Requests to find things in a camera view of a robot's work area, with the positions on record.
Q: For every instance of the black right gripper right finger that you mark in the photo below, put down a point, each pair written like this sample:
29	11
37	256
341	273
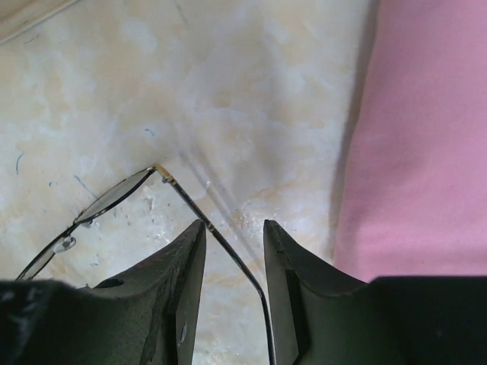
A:
321	315

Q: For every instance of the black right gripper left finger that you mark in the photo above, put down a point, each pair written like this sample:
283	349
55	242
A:
146	314

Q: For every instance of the thin metal frame sunglasses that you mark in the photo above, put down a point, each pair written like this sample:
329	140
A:
117	194

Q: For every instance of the folded pink t-shirt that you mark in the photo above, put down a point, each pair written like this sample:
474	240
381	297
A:
414	200

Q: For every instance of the wooden clothes rack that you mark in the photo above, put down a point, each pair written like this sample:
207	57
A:
17	16

